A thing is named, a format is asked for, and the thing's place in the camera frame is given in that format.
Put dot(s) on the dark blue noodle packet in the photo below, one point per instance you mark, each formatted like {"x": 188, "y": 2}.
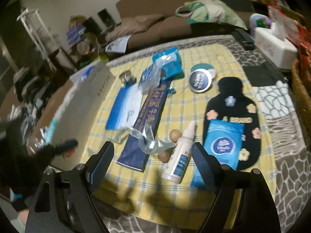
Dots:
{"x": 148, "y": 111}

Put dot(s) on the wooden ball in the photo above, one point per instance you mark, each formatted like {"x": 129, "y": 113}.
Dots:
{"x": 164, "y": 155}
{"x": 175, "y": 136}

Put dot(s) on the white blue box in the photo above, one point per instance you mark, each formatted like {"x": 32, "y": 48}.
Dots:
{"x": 86, "y": 71}

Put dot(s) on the pile of clothes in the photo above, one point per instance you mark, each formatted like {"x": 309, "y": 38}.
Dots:
{"x": 29, "y": 87}

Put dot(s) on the black mat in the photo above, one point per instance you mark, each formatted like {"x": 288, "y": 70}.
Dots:
{"x": 258, "y": 76}

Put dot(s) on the clear plastic bag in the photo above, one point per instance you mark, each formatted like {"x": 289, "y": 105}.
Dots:
{"x": 148, "y": 143}

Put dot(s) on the black flowered bottle cover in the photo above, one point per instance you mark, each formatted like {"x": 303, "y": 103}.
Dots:
{"x": 226, "y": 109}

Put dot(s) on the dark blue round tin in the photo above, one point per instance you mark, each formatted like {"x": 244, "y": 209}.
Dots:
{"x": 200, "y": 81}

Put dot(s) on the round metal tin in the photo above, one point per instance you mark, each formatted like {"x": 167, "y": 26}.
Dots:
{"x": 83, "y": 47}

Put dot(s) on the purple container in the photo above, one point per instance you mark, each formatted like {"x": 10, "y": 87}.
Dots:
{"x": 261, "y": 20}

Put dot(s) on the printed paper sheet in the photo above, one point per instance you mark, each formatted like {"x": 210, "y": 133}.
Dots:
{"x": 116, "y": 44}

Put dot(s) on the teal pouch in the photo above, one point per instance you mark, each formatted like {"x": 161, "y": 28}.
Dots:
{"x": 170, "y": 63}

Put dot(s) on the green white pillow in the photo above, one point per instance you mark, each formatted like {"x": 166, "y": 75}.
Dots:
{"x": 218, "y": 9}

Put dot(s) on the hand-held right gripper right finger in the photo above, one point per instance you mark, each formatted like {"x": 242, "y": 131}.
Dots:
{"x": 206, "y": 170}

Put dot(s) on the person's left forearm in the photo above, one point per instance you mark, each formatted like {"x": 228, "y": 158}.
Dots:
{"x": 23, "y": 217}

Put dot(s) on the white tissue box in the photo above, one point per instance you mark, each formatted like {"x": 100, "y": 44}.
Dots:
{"x": 274, "y": 48}

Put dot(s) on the blue plastic box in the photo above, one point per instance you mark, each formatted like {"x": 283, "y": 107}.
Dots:
{"x": 148, "y": 81}

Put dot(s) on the blue white packet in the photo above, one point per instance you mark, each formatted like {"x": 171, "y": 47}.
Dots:
{"x": 124, "y": 109}

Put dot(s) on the black remote control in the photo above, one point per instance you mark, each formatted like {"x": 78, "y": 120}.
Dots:
{"x": 246, "y": 38}
{"x": 239, "y": 37}

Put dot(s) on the yellow plaid cloth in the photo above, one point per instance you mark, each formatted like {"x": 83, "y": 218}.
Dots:
{"x": 184, "y": 106}

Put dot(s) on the grey cardboard box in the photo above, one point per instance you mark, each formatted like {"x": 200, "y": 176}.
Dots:
{"x": 90, "y": 106}

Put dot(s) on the stack of blue cartons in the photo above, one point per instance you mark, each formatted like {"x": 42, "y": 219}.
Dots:
{"x": 75, "y": 34}

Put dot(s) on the dark cushion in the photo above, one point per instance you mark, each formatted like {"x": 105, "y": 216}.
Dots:
{"x": 235, "y": 0}

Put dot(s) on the blue tissue pack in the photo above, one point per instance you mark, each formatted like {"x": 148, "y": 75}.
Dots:
{"x": 223, "y": 140}

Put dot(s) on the black speaker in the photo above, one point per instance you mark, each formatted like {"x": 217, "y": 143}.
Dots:
{"x": 105, "y": 17}

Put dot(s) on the red white box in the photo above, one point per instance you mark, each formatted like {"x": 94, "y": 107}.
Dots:
{"x": 284, "y": 17}

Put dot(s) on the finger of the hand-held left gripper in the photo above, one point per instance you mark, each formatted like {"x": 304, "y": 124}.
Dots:
{"x": 58, "y": 149}

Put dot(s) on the wicker basket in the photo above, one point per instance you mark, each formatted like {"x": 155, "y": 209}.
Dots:
{"x": 301, "y": 94}

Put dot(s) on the white dropper bottle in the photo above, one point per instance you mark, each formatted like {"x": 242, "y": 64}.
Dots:
{"x": 178, "y": 160}

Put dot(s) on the brown folded blanket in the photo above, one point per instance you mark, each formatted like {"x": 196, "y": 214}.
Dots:
{"x": 136, "y": 25}

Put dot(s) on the small glass jar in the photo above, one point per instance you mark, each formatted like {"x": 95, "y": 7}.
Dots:
{"x": 126, "y": 76}

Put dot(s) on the white tape roll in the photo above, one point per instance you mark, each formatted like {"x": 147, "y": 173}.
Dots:
{"x": 178, "y": 11}

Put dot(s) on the grey patterned blanket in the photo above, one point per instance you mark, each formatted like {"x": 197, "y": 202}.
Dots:
{"x": 286, "y": 155}

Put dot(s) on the white patterned cloth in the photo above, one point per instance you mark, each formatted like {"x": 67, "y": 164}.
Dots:
{"x": 274, "y": 99}

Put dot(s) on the white metal rack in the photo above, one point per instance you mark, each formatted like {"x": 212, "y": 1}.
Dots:
{"x": 34, "y": 36}

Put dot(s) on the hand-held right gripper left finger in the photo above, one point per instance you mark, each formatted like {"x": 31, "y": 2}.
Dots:
{"x": 98, "y": 170}

